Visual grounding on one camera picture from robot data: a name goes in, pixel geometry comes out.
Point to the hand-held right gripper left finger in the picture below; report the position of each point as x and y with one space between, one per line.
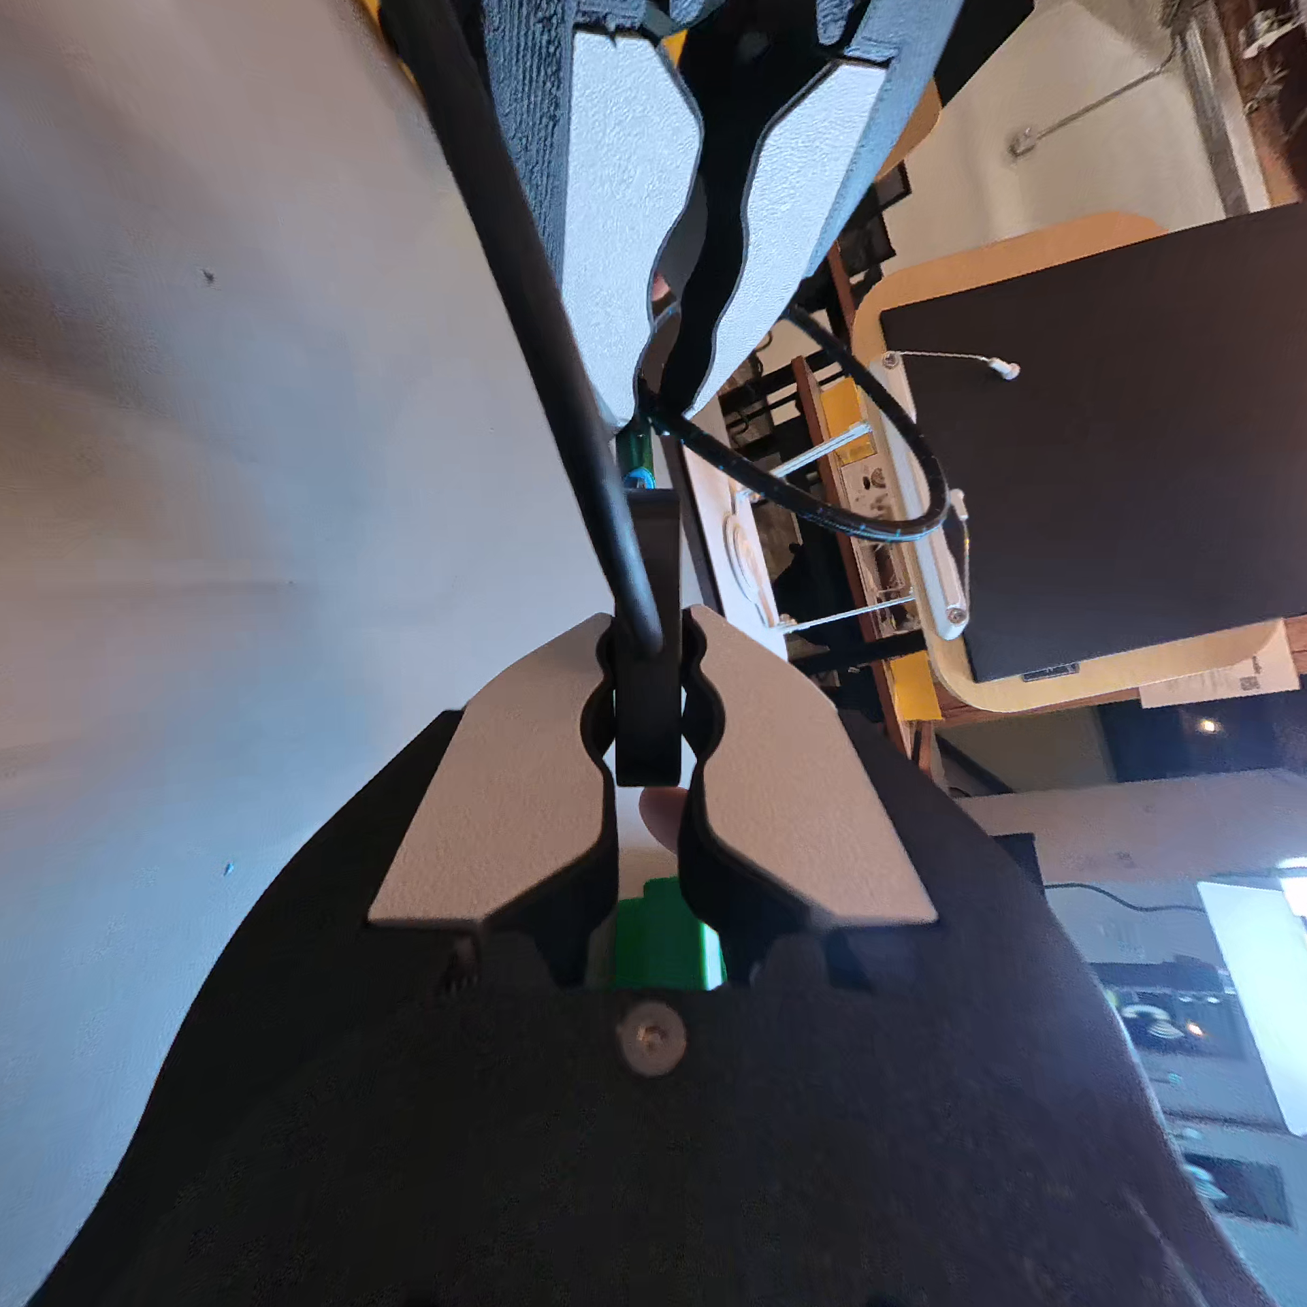
512 795

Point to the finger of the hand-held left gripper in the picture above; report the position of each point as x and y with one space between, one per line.
623 154
807 174

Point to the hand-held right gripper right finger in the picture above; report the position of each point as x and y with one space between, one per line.
807 805

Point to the wooden desk with black legs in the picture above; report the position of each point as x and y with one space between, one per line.
807 427

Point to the black white printed sheet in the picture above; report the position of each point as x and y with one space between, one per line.
878 512

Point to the white laptop stand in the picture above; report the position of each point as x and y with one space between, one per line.
936 532

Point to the small yellow object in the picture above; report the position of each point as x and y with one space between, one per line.
847 407
916 690

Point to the green plastic bin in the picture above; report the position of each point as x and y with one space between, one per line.
665 940

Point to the white printed paper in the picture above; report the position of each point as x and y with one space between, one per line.
1216 680

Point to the tan laptop with black cover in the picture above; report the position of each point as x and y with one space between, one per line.
1125 427

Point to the person's right hand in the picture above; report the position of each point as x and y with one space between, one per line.
665 816

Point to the metal wall conduit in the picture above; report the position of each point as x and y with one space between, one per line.
1023 143

